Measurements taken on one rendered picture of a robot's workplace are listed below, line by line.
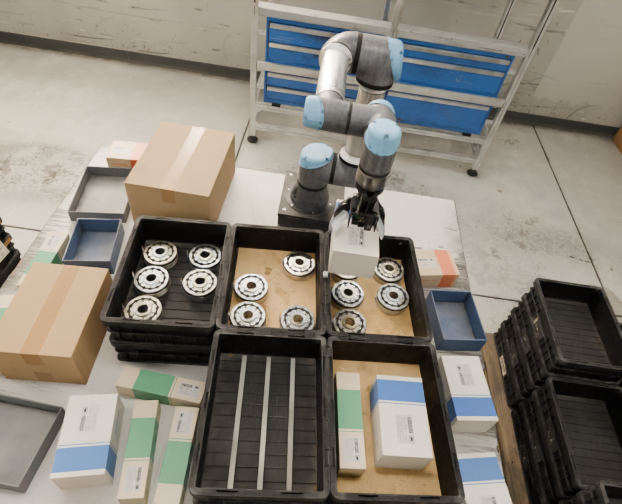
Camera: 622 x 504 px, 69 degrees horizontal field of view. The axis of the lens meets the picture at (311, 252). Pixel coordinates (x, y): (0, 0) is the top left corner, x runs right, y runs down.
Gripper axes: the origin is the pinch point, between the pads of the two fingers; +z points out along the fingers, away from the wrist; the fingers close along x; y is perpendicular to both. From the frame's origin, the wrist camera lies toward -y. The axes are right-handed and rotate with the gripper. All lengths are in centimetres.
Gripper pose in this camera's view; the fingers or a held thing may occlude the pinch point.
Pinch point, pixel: (355, 233)
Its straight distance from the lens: 125.0
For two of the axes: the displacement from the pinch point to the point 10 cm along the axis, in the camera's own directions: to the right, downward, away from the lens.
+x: 9.9, 1.5, 0.2
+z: -1.1, 6.5, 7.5
